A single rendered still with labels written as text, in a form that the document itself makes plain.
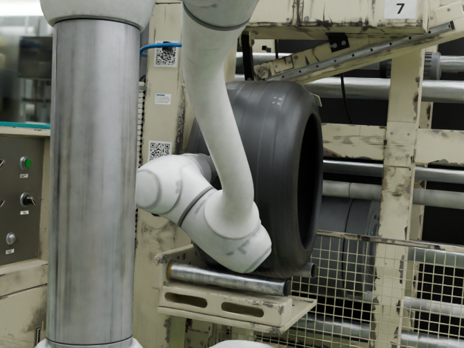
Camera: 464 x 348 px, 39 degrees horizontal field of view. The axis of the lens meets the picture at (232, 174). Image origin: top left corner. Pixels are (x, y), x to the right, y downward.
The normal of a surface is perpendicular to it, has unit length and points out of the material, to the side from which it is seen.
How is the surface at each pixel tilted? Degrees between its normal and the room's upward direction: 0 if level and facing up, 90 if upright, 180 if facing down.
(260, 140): 68
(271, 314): 90
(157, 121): 90
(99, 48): 86
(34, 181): 90
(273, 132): 63
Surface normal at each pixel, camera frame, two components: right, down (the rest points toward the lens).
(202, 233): -0.66, 0.39
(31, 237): 0.93, 0.08
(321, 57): -0.37, 0.02
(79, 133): -0.11, -0.01
